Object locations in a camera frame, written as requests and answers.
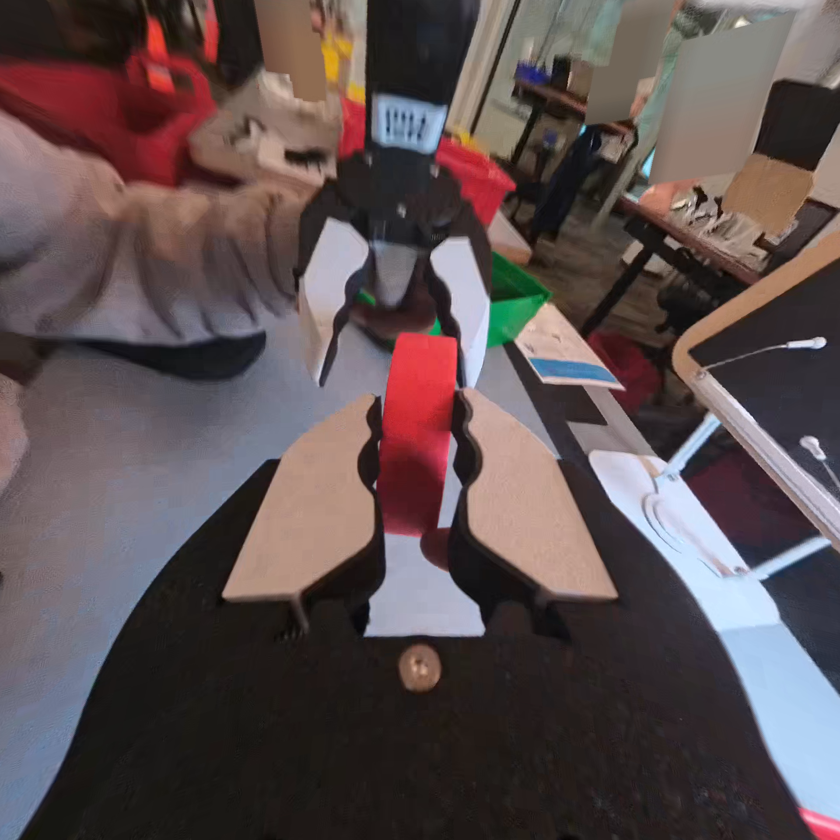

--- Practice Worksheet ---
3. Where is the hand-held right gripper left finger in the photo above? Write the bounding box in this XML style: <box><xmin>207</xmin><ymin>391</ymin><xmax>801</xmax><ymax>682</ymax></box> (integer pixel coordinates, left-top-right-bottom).
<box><xmin>222</xmin><ymin>394</ymin><xmax>386</xmax><ymax>605</ymax></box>

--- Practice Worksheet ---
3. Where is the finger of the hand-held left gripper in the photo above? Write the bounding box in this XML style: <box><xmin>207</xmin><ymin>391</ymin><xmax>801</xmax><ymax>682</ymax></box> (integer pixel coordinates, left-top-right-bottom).
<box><xmin>297</xmin><ymin>217</ymin><xmax>370</xmax><ymax>389</ymax></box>
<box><xmin>428</xmin><ymin>236</ymin><xmax>493</xmax><ymax>389</ymax></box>

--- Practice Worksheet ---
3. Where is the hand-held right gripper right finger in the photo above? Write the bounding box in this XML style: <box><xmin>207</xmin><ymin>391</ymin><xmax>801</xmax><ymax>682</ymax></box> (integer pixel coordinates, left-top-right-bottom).
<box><xmin>448</xmin><ymin>387</ymin><xmax>619</xmax><ymax>602</ymax></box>

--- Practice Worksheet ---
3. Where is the red tape roll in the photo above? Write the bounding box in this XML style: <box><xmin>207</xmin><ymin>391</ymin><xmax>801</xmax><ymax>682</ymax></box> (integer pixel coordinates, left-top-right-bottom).
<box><xmin>376</xmin><ymin>332</ymin><xmax>460</xmax><ymax>539</ymax></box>

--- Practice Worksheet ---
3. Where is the person's left forearm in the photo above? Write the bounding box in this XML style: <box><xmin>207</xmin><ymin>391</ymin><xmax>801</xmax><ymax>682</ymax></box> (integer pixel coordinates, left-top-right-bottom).
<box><xmin>0</xmin><ymin>108</ymin><xmax>312</xmax><ymax>347</ymax></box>

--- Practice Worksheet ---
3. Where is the black rectangular object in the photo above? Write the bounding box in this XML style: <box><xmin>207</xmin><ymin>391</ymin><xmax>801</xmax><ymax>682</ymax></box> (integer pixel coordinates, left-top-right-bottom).
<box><xmin>753</xmin><ymin>79</ymin><xmax>840</xmax><ymax>173</ymax></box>

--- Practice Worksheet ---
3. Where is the person's left hand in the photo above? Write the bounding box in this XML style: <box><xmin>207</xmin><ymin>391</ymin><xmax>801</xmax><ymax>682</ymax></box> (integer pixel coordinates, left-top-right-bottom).
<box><xmin>357</xmin><ymin>307</ymin><xmax>441</xmax><ymax>340</ymax></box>

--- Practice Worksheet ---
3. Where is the green plastic bin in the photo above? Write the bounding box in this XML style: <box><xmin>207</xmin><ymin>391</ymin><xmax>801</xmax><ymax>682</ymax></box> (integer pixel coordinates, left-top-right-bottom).
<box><xmin>354</xmin><ymin>251</ymin><xmax>553</xmax><ymax>350</ymax></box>

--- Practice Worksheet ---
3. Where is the yellow plastic bin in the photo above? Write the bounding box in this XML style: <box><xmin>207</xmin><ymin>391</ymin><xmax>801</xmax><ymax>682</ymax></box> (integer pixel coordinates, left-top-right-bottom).
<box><xmin>317</xmin><ymin>29</ymin><xmax>368</xmax><ymax>106</ymax></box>

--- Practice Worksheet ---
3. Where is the red plastic bin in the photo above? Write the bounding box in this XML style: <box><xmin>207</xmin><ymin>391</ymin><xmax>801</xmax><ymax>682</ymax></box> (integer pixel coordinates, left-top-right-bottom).
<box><xmin>797</xmin><ymin>806</ymin><xmax>840</xmax><ymax>840</ymax></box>
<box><xmin>340</xmin><ymin>98</ymin><xmax>517</xmax><ymax>228</ymax></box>

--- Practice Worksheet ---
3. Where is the printed instruction sheet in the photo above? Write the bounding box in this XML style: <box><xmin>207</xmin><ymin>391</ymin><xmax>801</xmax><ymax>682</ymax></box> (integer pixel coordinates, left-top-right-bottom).
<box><xmin>514</xmin><ymin>320</ymin><xmax>626</xmax><ymax>392</ymax></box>

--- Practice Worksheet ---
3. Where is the dark hanging jacket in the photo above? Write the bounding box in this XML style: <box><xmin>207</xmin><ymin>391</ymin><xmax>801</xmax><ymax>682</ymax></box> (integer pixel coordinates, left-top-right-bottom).
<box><xmin>530</xmin><ymin>123</ymin><xmax>608</xmax><ymax>247</ymax></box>

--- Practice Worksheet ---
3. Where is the wooden office desk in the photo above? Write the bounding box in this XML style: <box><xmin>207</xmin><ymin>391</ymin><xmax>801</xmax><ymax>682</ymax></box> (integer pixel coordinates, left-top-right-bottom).
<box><xmin>508</xmin><ymin>77</ymin><xmax>641</xmax><ymax>172</ymax></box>
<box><xmin>581</xmin><ymin>190</ymin><xmax>840</xmax><ymax>342</ymax></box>

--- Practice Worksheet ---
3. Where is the beige cardboard box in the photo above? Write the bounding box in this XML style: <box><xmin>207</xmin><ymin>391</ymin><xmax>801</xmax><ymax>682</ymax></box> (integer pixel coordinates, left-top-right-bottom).
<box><xmin>189</xmin><ymin>71</ymin><xmax>345</xmax><ymax>193</ymax></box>

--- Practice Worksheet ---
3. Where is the red plastic crate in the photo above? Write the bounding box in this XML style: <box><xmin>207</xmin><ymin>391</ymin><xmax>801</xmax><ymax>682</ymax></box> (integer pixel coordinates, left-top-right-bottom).
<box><xmin>586</xmin><ymin>330</ymin><xmax>664</xmax><ymax>398</ymax></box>

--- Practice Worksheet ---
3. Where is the black board with wooden edge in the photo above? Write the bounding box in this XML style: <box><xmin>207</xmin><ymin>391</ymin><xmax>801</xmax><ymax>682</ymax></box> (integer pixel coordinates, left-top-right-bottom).
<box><xmin>671</xmin><ymin>231</ymin><xmax>840</xmax><ymax>551</ymax></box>

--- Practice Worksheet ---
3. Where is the brown cardboard piece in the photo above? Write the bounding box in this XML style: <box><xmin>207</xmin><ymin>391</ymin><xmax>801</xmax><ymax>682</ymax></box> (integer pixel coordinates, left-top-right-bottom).
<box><xmin>722</xmin><ymin>152</ymin><xmax>816</xmax><ymax>238</ymax></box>

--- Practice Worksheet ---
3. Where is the white-tipped metal wire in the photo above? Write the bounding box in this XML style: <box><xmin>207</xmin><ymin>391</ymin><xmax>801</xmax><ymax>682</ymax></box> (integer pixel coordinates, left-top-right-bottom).
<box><xmin>697</xmin><ymin>336</ymin><xmax>829</xmax><ymax>380</ymax></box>
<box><xmin>798</xmin><ymin>434</ymin><xmax>840</xmax><ymax>494</ymax></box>

